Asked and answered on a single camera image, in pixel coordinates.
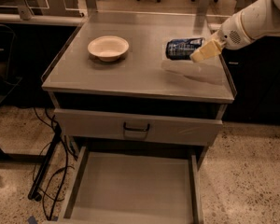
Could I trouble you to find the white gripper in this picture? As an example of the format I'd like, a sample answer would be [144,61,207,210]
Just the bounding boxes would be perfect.
[190,13,252,63]

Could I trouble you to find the blue pepsi can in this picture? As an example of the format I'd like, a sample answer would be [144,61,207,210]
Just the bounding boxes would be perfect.
[165,37,204,60]

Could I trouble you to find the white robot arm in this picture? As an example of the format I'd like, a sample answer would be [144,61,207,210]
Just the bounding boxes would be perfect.
[190,0,280,63]

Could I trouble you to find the grey drawer cabinet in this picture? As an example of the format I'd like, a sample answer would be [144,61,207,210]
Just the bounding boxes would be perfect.
[41,10,238,224]

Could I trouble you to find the grey top drawer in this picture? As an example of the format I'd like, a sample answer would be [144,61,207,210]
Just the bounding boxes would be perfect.
[54,108,222,146]

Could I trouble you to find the open grey middle drawer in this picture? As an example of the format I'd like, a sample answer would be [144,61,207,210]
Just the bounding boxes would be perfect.
[58,147,203,224]

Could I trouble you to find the white paper bowl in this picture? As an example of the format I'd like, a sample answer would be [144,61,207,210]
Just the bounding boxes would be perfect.
[88,35,130,63]

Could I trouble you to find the dark chair at left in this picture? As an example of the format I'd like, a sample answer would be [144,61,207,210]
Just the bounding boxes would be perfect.
[0,24,21,105]

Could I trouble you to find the black stand leg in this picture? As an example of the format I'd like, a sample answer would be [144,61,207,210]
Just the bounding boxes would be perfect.
[28,125,62,202]

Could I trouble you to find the black drawer handle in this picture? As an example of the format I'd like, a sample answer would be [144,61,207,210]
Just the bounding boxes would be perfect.
[123,122,150,133]

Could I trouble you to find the black floor cables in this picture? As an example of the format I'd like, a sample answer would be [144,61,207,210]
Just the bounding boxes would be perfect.
[31,106,79,221]

